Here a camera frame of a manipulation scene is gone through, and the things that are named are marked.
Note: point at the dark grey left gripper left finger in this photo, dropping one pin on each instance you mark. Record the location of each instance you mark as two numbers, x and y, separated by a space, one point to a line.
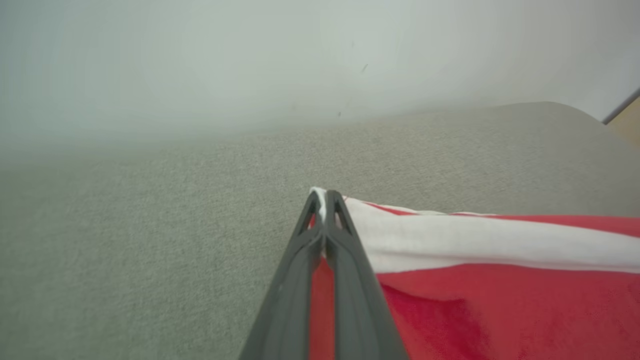
285 310

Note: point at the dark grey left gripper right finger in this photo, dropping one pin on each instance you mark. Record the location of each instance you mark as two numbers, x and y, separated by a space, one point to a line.
360 310

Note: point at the red shorts with white stripe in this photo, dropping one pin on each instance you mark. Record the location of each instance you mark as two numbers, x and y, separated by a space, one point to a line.
500 310

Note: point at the dark grey baseboard strip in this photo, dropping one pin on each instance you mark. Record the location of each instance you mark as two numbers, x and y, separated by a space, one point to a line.
622 106

